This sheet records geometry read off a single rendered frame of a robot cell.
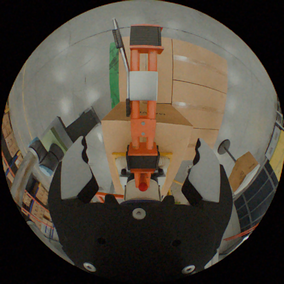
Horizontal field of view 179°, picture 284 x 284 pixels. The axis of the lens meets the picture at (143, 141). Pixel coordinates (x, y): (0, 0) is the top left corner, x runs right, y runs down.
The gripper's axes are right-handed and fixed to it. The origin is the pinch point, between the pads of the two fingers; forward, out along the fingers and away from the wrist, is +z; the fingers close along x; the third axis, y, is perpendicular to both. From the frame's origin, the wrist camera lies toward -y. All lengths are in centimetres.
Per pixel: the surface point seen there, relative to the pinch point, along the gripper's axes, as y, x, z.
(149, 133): 7.0, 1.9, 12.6
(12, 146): 93, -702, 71
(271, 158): 130, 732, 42
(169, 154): 24.5, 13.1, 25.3
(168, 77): -12, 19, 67
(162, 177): 38.0, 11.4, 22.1
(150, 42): -16.0, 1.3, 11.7
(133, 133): 7.1, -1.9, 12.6
